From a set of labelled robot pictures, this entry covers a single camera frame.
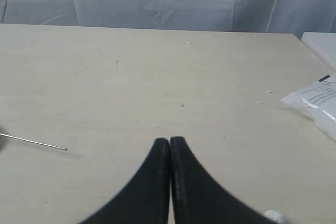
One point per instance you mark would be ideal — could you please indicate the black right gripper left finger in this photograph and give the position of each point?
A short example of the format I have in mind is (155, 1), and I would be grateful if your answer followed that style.
(146, 196)

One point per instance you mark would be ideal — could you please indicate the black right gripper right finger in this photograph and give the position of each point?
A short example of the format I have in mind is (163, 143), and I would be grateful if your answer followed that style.
(198, 198)

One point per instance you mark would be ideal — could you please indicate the thin metal needle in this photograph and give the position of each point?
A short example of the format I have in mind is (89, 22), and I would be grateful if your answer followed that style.
(34, 142)

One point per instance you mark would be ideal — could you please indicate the clear plastic marshmallow bag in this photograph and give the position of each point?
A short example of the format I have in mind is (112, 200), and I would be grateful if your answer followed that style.
(317, 102)

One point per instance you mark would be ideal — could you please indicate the white backdrop curtain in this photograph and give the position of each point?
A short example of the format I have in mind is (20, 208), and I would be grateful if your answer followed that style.
(265, 16)

